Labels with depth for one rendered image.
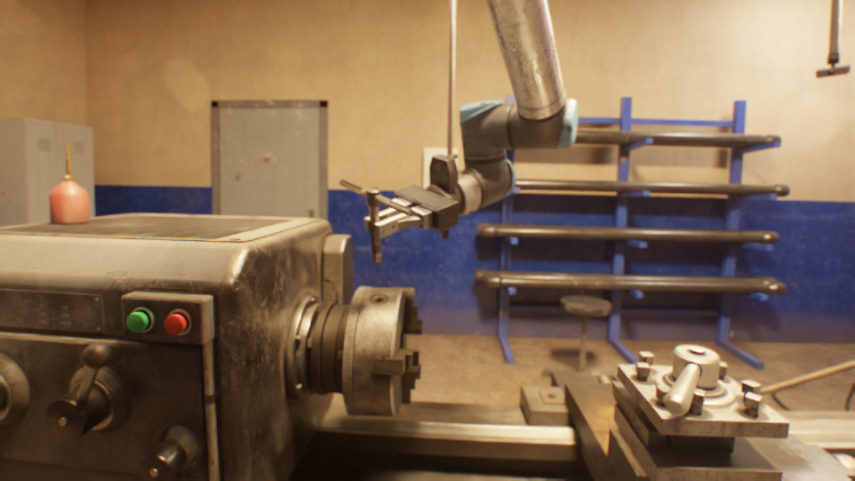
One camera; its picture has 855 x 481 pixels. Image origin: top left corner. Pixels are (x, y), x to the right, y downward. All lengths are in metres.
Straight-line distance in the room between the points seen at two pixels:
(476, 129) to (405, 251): 3.10
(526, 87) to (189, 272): 0.60
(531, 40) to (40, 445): 0.98
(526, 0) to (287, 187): 3.58
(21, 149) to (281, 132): 1.88
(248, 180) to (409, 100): 1.68
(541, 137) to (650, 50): 3.59
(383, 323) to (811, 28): 4.84
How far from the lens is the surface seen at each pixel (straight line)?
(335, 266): 0.99
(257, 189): 4.19
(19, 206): 4.16
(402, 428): 1.12
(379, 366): 0.77
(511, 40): 0.69
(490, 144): 0.86
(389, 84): 3.96
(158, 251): 0.75
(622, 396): 0.81
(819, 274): 5.20
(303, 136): 4.03
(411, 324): 0.90
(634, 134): 3.77
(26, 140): 4.12
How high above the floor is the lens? 1.44
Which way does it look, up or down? 4 degrees down
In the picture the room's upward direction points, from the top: 1 degrees clockwise
